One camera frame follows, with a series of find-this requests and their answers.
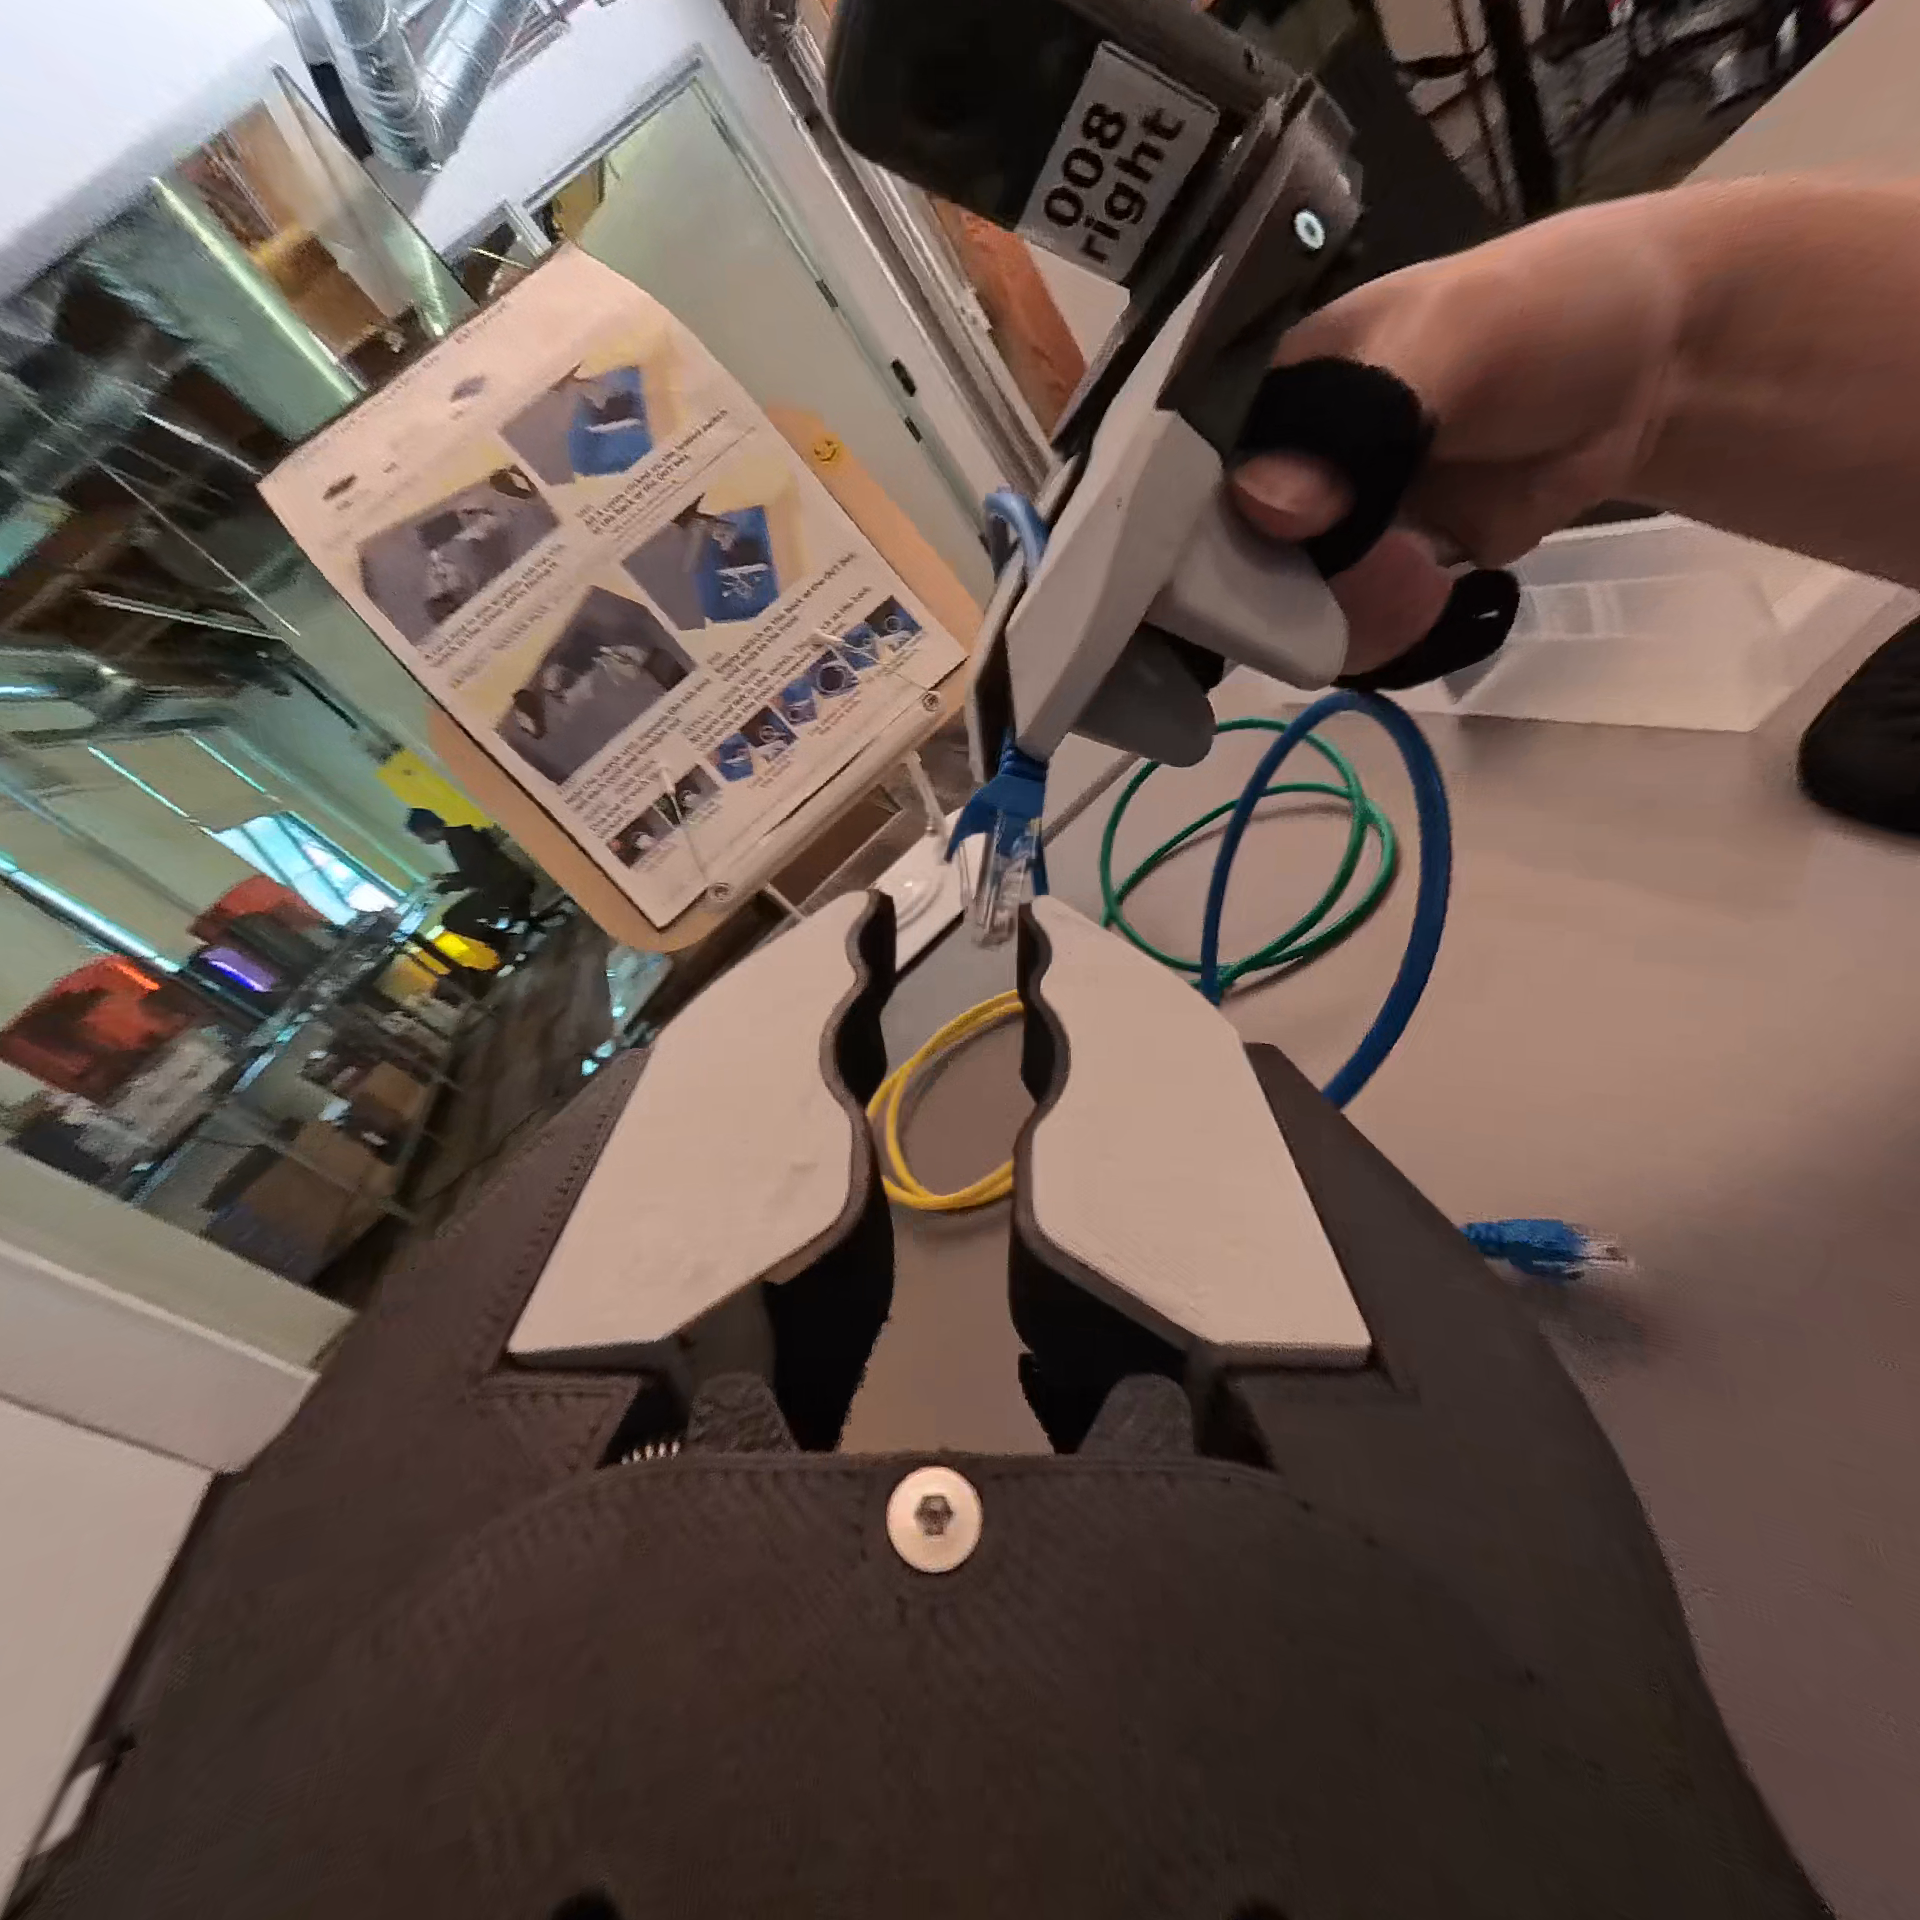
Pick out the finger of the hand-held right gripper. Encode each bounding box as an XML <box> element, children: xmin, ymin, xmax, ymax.
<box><xmin>961</xmin><ymin>264</ymin><xmax>1247</xmax><ymax>782</ymax></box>

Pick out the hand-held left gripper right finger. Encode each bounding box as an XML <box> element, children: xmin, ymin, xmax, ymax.
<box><xmin>1009</xmin><ymin>896</ymin><xmax>1373</xmax><ymax>1449</ymax></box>

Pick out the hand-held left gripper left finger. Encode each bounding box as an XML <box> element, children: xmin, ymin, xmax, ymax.
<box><xmin>508</xmin><ymin>890</ymin><xmax>897</xmax><ymax>1449</ymax></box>

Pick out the green ethernet cable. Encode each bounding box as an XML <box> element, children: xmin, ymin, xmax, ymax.
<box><xmin>1098</xmin><ymin>715</ymin><xmax>1401</xmax><ymax>982</ymax></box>

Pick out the blue ethernet cable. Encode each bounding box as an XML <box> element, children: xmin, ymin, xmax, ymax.
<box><xmin>943</xmin><ymin>487</ymin><xmax>1633</xmax><ymax>1287</ymax></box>

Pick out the person's right forearm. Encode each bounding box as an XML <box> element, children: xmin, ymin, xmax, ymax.
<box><xmin>1634</xmin><ymin>172</ymin><xmax>1920</xmax><ymax>588</ymax></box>

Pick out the person's right hand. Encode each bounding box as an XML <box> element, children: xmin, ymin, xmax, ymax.
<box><xmin>1230</xmin><ymin>224</ymin><xmax>1653</xmax><ymax>684</ymax></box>

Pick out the printed instruction poster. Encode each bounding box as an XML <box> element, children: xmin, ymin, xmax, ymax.
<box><xmin>259</xmin><ymin>248</ymin><xmax>974</xmax><ymax>932</ymax></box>

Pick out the clear plastic bin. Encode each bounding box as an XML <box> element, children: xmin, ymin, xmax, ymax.
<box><xmin>1441</xmin><ymin>515</ymin><xmax>1920</xmax><ymax>737</ymax></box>

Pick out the black carbon-pattern pad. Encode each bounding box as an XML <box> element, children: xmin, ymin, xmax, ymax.
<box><xmin>1796</xmin><ymin>620</ymin><xmax>1920</xmax><ymax>836</ymax></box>

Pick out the yellow ethernet cable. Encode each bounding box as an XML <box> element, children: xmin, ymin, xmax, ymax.
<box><xmin>865</xmin><ymin>990</ymin><xmax>1041</xmax><ymax>1215</ymax></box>

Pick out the metal wire shelf rack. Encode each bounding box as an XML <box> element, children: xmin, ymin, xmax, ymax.
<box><xmin>135</xmin><ymin>900</ymin><xmax>634</xmax><ymax>1299</ymax></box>

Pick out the silver ventilation duct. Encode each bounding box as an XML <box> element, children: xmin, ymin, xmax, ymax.
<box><xmin>303</xmin><ymin>0</ymin><xmax>501</xmax><ymax>170</ymax></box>

